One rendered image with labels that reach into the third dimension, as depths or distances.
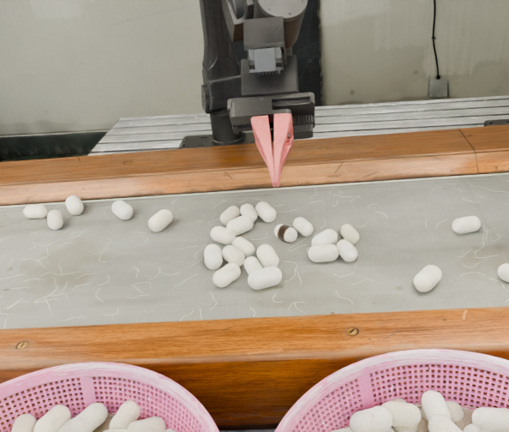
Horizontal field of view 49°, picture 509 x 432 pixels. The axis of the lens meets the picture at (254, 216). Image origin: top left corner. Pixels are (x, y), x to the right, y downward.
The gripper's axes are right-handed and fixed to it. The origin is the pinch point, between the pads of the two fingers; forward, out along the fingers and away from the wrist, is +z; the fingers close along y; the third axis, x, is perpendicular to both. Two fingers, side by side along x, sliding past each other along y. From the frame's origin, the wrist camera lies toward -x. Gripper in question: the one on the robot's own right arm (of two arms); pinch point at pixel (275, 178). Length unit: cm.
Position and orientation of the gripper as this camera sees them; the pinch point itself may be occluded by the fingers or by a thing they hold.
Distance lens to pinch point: 64.4
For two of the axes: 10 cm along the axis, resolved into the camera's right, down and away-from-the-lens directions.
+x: 1.1, 3.3, 9.4
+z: 0.3, 9.4, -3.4
